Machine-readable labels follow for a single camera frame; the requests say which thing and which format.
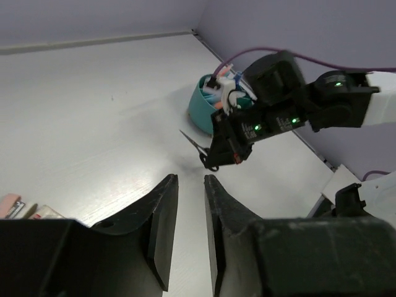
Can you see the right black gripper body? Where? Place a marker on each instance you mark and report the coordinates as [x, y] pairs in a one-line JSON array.
[[280, 90]]

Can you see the teal round organizer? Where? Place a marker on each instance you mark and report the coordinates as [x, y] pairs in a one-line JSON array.
[[200, 110]]

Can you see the white staple box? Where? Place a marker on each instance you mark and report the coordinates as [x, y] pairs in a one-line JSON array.
[[46, 212]]

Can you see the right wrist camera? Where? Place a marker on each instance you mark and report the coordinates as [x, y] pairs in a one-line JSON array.
[[226, 89]]

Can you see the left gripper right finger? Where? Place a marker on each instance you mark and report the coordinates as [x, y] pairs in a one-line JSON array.
[[323, 256]]

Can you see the purple pen red tip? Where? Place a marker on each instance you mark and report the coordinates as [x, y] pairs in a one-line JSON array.
[[224, 71]]

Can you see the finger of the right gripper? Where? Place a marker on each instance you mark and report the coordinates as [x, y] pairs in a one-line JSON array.
[[225, 148]]

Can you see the black handled scissors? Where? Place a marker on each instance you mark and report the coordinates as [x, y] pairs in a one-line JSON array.
[[198, 148]]

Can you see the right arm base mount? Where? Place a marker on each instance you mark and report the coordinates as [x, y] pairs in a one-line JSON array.
[[372, 198]]

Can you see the blue highlighter marker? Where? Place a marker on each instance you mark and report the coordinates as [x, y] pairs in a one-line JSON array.
[[212, 99]]

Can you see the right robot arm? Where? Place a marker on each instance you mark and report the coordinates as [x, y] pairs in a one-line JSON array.
[[347, 98]]

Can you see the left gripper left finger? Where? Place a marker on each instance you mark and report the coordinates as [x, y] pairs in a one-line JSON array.
[[126, 254]]

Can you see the orange highlighter marker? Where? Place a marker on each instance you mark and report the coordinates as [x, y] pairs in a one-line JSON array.
[[218, 105]]

